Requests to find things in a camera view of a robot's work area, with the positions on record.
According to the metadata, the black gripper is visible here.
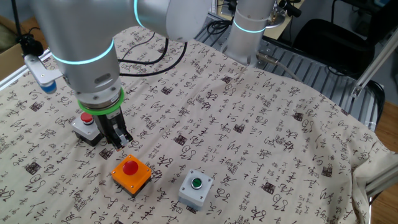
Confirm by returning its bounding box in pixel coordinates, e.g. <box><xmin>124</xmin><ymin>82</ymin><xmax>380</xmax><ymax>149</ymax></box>
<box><xmin>92</xmin><ymin>110</ymin><xmax>134</xmax><ymax>152</ymax></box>

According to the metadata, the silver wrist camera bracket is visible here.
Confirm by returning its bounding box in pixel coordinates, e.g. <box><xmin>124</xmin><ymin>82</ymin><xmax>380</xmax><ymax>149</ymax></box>
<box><xmin>17</xmin><ymin>33</ymin><xmax>65</xmax><ymax>95</ymax></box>

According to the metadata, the black cylinder handle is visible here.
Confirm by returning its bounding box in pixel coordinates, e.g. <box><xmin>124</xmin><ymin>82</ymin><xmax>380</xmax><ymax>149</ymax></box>
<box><xmin>278</xmin><ymin>0</ymin><xmax>302</xmax><ymax>18</ymax></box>

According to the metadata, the brown cardboard box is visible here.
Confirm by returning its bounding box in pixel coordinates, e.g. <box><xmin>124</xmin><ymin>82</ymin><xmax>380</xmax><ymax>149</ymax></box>
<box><xmin>0</xmin><ymin>15</ymin><xmax>32</xmax><ymax>82</ymax></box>

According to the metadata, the aluminium frame post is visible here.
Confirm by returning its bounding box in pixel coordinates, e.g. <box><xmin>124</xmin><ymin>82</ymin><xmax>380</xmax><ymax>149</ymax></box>
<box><xmin>351</xmin><ymin>29</ymin><xmax>398</xmax><ymax>99</ymax></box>
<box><xmin>365</xmin><ymin>164</ymin><xmax>398</xmax><ymax>200</ymax></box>

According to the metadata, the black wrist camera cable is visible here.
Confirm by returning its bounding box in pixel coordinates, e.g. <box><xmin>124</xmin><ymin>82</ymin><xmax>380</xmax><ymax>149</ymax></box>
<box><xmin>11</xmin><ymin>0</ymin><xmax>41</xmax><ymax>40</ymax></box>

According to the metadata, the white black box red button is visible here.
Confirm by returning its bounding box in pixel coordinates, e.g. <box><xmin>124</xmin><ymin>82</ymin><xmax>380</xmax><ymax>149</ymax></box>
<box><xmin>70</xmin><ymin>112</ymin><xmax>105</xmax><ymax>147</ymax></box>

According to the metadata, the grey cable with metal plug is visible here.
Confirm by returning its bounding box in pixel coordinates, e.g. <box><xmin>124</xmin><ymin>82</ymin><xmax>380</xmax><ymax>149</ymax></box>
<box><xmin>256</xmin><ymin>52</ymin><xmax>304</xmax><ymax>83</ymax></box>

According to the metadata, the black office chair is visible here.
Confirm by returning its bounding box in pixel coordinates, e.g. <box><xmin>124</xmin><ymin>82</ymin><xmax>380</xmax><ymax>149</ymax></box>
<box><xmin>292</xmin><ymin>18</ymin><xmax>376</xmax><ymax>78</ymax></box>

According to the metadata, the beige calligraphy print tablecloth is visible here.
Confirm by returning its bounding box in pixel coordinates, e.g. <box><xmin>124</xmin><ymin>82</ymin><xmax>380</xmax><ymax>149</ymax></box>
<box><xmin>0</xmin><ymin>26</ymin><xmax>398</xmax><ymax>224</ymax></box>

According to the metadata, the black coiled cable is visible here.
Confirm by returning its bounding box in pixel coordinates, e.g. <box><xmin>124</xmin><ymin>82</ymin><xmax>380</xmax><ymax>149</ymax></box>
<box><xmin>206</xmin><ymin>18</ymin><xmax>233</xmax><ymax>37</ymax></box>

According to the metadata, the orange box red mushroom button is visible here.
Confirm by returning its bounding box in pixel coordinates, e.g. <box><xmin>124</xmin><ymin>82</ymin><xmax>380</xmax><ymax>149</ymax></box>
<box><xmin>111</xmin><ymin>154</ymin><xmax>152</xmax><ymax>198</ymax></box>

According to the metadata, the grey box green button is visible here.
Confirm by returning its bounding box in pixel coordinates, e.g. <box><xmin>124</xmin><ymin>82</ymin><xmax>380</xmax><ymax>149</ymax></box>
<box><xmin>178</xmin><ymin>169</ymin><xmax>214</xmax><ymax>212</ymax></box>

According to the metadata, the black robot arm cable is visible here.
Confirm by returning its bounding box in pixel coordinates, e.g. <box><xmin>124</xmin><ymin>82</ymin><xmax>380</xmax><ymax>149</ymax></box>
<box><xmin>117</xmin><ymin>30</ymin><xmax>189</xmax><ymax>78</ymax></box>

